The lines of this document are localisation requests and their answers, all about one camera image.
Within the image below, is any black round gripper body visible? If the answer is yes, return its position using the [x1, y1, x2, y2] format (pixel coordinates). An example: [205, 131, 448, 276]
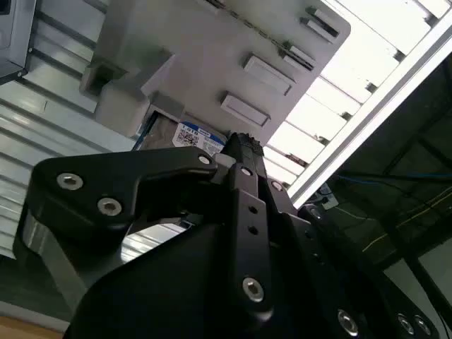
[65, 219, 452, 339]

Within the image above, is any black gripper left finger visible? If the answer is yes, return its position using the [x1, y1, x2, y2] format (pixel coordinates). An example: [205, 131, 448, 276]
[13, 133, 275, 316]

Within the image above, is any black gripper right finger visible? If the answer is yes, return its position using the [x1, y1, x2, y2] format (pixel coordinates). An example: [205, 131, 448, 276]
[248, 136, 369, 335]

